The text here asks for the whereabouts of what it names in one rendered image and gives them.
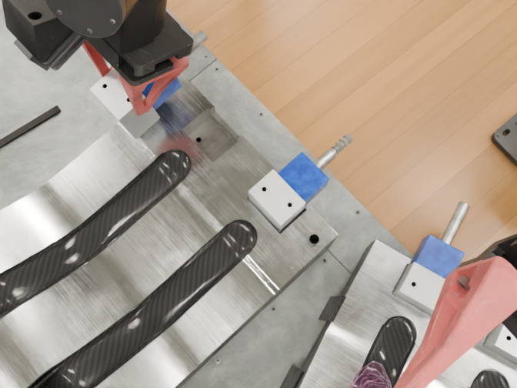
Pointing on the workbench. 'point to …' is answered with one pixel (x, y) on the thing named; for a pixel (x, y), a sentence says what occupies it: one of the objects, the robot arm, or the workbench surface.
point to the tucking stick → (29, 125)
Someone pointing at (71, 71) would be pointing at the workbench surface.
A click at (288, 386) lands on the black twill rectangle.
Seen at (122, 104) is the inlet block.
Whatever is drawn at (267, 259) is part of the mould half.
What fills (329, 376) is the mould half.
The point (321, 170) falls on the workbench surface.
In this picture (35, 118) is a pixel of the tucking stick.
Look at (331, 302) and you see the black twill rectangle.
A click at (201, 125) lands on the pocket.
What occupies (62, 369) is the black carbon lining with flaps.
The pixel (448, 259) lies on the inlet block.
